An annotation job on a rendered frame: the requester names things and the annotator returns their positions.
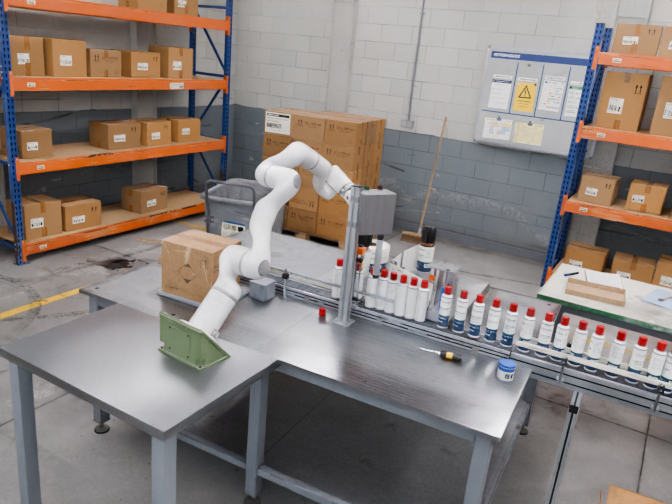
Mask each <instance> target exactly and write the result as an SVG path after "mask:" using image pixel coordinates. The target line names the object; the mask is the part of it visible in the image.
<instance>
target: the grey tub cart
mask: <svg viewBox="0 0 672 504"><path fill-rule="evenodd" d="M209 183H217V184H219V185H216V186H214V187H212V188H210V189H208V184H209ZM272 191H273V188H269V187H265V186H262V185H260V184H259V183H258V182H257V181H254V180H247V179H239V178H233V179H229V180H227V181H219V180H212V179H210V180H207V181H206V182H205V191H204V192H202V193H200V198H201V199H204V202H205V215H204V222H206V233H210V234H214V235H218V236H222V237H227V236H230V235H232V234H235V233H238V232H241V231H244V230H247V229H249V223H250V219H251V216H252V213H253V210H254V208H255V205H256V204H257V202H258V201H259V200H260V199H262V198H264V197H265V196H267V195H268V194H269V193H271V192H272ZM285 204H286V203H285ZM285 204H284V205H283V206H282V207H281V208H280V210H279V212H278V213H277V216H276V218H275V221H274V224H273V227H272V230H271V231H272V232H276V233H280V234H281V233H282V226H283V218H284V211H285Z"/></svg>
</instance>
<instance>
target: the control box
mask: <svg viewBox="0 0 672 504"><path fill-rule="evenodd" d="M396 197H397V194H396V193H394V192H391V191H389V190H387V189H383V191H378V190H377V189H370V191H363V192H361V193H360V198H359V209H358V218H357V226H356V233H358V234H359V235H375V234H391V233H392V229H393V221H394V213H395V205H396Z"/></svg>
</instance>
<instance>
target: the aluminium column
mask: <svg viewBox="0 0 672 504"><path fill-rule="evenodd" d="M363 191H364V186H363V185H358V184H354V185H351V192H350V195H351V196H356V197H360V193H361V192H363ZM358 209H359V202H352V201H350V202H349V212H348V221H350V222H354V223H357V218H358ZM358 238H359V234H358V233H356V228H354V227H353V228H352V227H348V226H347V231H346V241H345V251H344V261H343V270H342V280H341V290H340V300H339V310H338V319H337V321H338V322H342V323H345V324H346V323H347V322H348V321H349V319H350V311H351V302H352V293H353V284H354V274H355V265H356V256H357V247H358Z"/></svg>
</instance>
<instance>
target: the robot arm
mask: <svg viewBox="0 0 672 504"><path fill-rule="evenodd" d="M299 165H301V166H302V167H304V168H305V169H307V170H308V171H310V172H311V173H313V179H312V183H313V187H314V189H315V191H316V192H317V193H318V194H319V195H320V196H321V197H323V198H324V199H326V200H330V199H332V198H333V197H334V196H335V195H336V194H337V193H339V194H340V195H341V197H343V198H344V199H345V200H346V202H347V203H348V205H349V202H350V197H351V195H350V192H351V185H354V184H353V183H352V182H351V181H350V179H349V178H348V177H347V176H346V175H345V174H344V173H343V172H342V170H341V169H340V168H339V167H338V166H336V165H334V166H331V164H330V163H329V162H328V161H327V160H326V159H324V158H323V157H322V156H321V155H319V154H318V153H317V152H315V151H314V150H313V149H311V148H310V147H309V146H307V145H306V144H304V143H302V142H293V143H292V144H290V145H289V146H288V147H287V148H286V149H285V150H284V151H282V152H281V153H279V154H277V155H275V156H273V157H270V158H268V159H266V160H265V161H263V162H262V163H261V164H260V165H259V166H258V167H257V169H256V172H255V178H256V180H257V182H258V183H259V184H260V185H262V186H265V187H269V188H273V191H272V192H271V193H269V194H268V195H267V196H265V197H264V198H262V199H260V200H259V201H258V202H257V204H256V205H255V208H254V210H253V213H252V216H251V219H250V223H249V231H250V234H251V236H252V240H253V245H252V249H250V248H247V247H244V246H240V245H230V246H228V247H226V248H225V249H224V250H223V251H222V253H221V255H220V258H219V276H218V279H217V281H216V282H215V284H214V285H213V287H212V288H211V290H210V291H209V293H208V294H207V296H206V297H205V299H204V300H203V302H202V303H201V305H200V306H199V308H198V309H197V310H196V312H195V313H194V315H193V316H192V318H191V319H190V321H189V322H187V321H185V320H180V321H183V322H185V323H187V324H189V325H191V326H193V327H196V328H198V329H199V328H201V329H202V331H203V332H205V333H206V334H207V335H208V336H209V337H210V338H211V339H212V340H214V341H215V342H216V343H217V344H218V345H220V344H219V342H218V341H217V340H215V339H214V338H218V337H219V332H218V331H219V329H220V328H221V326H222V325H223V323H224V322H225V320H226V318H227V317H228V315H229V314H230V312H231V311H232V309H233V308H234V306H235V305H236V303H237V302H238V300H239V298H240V296H241V294H242V289H241V287H240V285H239V284H238V283H237V282H236V278H237V276H238V275H242V276H245V277H247V278H250V279H255V280H257V279H262V278H264V277H265V276H266V275H267V274H268V272H269V270H270V266H271V251H270V235H271V230H272V227H273V224H274V221H275V218H276V216H277V213H278V212H279V210H280V208H281V207H282V206H283V205H284V204H285V203H286V202H288V201H289V200H290V199H291V198H293V197H294V196H295V195H296V194H297V192H298V191H299V188H300V185H301V179H300V176H299V174H298V173H297V172H296V171H295V170H293V169H292V168H295V167H297V166H299ZM326 180H327V182H326ZM325 182H326V183H325Z"/></svg>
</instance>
